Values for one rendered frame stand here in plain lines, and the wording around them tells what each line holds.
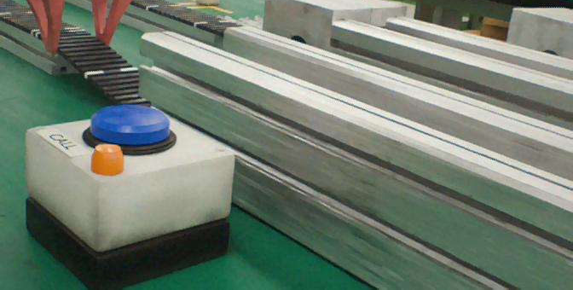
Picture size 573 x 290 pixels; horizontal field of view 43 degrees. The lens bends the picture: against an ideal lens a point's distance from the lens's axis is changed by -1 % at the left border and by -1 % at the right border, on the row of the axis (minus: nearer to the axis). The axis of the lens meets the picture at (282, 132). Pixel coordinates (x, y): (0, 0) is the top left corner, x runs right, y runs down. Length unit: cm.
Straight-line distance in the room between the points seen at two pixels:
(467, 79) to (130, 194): 29
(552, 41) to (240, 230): 45
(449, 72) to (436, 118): 14
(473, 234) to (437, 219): 2
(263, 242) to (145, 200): 9
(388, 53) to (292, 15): 11
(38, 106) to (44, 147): 25
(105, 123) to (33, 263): 8
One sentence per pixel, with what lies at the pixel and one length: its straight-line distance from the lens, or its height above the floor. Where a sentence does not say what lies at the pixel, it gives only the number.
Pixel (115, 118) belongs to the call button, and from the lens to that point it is 37.
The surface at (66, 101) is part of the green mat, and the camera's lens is 64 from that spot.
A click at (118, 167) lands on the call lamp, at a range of 34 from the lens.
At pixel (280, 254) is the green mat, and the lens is 41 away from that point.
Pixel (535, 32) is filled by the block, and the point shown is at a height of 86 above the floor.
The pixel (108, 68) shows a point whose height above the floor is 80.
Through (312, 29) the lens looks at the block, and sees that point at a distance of 65.
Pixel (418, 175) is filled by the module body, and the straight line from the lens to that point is 35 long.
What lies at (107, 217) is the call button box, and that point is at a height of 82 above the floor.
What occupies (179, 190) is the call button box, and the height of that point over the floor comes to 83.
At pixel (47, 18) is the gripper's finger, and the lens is 68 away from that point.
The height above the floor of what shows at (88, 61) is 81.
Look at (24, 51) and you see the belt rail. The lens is 77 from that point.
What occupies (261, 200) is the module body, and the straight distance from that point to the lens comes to 43.
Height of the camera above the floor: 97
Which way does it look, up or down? 19 degrees down
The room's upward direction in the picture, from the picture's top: 6 degrees clockwise
